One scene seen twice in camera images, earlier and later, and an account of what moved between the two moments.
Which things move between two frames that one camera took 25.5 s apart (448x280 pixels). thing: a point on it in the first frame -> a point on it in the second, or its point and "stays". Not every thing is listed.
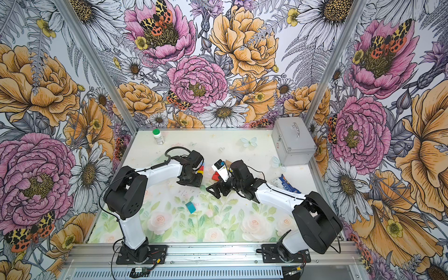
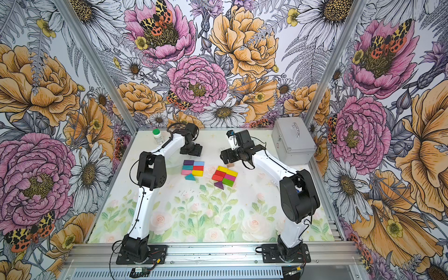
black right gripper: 216,186 -> 229,151
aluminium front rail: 329,261 stays
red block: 215,176 stays
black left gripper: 196,183 -> 196,151
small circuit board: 136,272 stays
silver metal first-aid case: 293,141 stays
